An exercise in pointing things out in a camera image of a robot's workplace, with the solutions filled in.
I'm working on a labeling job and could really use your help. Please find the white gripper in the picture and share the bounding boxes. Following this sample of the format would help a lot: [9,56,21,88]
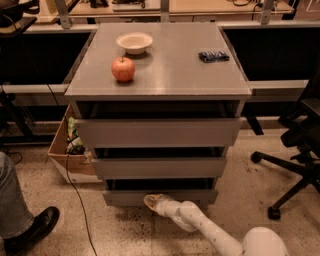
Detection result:
[144,194,181,218]

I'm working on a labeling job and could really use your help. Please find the grey bottom drawer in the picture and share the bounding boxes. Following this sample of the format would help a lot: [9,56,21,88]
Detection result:
[103,178,218,207]

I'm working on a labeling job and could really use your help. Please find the grey drawer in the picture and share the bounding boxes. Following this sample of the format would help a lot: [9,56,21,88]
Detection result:
[92,157,226,179]
[103,178,218,207]
[75,118,241,148]

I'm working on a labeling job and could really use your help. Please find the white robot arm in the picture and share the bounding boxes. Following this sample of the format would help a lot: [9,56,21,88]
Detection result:
[144,194,289,256]

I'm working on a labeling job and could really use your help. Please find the grey middle drawer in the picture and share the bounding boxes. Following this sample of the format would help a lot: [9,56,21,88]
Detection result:
[92,157,226,179]

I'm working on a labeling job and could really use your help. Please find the grey top drawer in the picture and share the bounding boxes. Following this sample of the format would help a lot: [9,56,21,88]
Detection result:
[75,118,241,148]

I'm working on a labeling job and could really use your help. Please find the grey drawer cabinet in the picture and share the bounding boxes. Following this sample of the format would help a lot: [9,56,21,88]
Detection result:
[64,22,252,188]

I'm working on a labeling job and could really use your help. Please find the cardboard box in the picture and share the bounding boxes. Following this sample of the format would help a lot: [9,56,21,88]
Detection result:
[48,106,99,183]

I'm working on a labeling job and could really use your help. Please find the green chip bag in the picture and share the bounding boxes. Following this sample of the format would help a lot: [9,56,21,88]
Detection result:
[66,117,84,155]

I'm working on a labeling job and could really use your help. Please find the black leather shoe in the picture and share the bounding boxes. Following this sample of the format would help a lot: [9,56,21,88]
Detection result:
[4,206,60,256]

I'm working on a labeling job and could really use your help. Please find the red apple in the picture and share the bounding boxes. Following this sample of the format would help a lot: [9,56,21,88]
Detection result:
[111,57,135,82]

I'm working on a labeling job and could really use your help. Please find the person's leg in jeans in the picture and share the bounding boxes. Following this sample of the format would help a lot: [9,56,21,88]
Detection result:
[0,152,34,239]

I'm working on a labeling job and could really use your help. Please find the white bowl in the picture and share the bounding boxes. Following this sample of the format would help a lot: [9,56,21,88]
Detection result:
[116,32,153,55]

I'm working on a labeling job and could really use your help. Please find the black office chair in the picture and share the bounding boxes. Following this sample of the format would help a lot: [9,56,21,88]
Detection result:
[251,66,320,220]

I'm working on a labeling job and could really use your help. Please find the wooden desk in background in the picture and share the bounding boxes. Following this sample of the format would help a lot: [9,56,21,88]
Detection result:
[69,0,294,21]

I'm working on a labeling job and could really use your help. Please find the black power cable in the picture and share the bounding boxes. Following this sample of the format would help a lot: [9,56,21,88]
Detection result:
[46,84,98,256]

